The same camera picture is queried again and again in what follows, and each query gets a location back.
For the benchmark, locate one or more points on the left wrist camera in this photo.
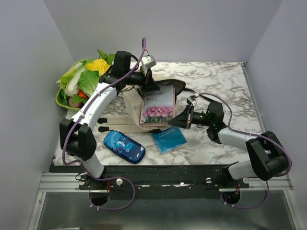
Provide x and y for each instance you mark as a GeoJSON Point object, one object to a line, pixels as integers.
{"type": "Point", "coordinates": [148, 62]}

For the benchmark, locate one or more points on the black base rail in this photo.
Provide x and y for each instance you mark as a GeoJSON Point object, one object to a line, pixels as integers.
{"type": "Point", "coordinates": [155, 182]}

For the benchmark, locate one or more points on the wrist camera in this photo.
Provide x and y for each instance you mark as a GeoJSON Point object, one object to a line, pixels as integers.
{"type": "Point", "coordinates": [192, 100]}
{"type": "Point", "coordinates": [148, 62]}

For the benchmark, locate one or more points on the green toy lettuce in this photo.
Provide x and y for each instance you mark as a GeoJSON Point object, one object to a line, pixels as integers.
{"type": "Point", "coordinates": [88, 82]}

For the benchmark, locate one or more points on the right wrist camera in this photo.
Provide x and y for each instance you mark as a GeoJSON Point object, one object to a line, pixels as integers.
{"type": "Point", "coordinates": [192, 100]}

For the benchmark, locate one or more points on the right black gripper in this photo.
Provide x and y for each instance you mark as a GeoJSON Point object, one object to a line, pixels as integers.
{"type": "Point", "coordinates": [185, 120]}

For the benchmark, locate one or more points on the blue pencil case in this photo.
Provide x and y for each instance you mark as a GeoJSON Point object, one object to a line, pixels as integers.
{"type": "Point", "coordinates": [124, 147]}

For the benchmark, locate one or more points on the white toy bok choy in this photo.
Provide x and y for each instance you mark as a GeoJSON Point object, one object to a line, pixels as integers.
{"type": "Point", "coordinates": [68, 81]}

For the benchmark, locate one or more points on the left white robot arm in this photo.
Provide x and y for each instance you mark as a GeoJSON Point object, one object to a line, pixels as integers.
{"type": "Point", "coordinates": [76, 134]}

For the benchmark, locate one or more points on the white flower cover book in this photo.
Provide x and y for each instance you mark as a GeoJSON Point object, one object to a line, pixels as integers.
{"type": "Point", "coordinates": [158, 107]}

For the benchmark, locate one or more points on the yellow toy cabbage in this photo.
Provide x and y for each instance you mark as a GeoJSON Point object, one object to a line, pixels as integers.
{"type": "Point", "coordinates": [99, 65]}

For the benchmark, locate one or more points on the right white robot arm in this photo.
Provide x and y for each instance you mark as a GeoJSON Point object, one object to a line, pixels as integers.
{"type": "Point", "coordinates": [266, 159]}

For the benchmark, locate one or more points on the green vegetable basket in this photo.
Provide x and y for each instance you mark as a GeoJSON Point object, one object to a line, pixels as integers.
{"type": "Point", "coordinates": [75, 102]}

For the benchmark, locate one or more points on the beige canvas student bag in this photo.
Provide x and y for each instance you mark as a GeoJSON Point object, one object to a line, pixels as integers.
{"type": "Point", "coordinates": [132, 100]}

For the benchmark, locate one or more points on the blue notebook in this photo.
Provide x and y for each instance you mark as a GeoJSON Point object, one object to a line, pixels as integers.
{"type": "Point", "coordinates": [169, 139]}

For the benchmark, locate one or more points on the orange toy carrot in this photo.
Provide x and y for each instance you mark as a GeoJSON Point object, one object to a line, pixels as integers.
{"type": "Point", "coordinates": [82, 94]}

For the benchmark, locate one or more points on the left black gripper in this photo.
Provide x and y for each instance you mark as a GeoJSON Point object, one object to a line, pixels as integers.
{"type": "Point", "coordinates": [148, 82]}

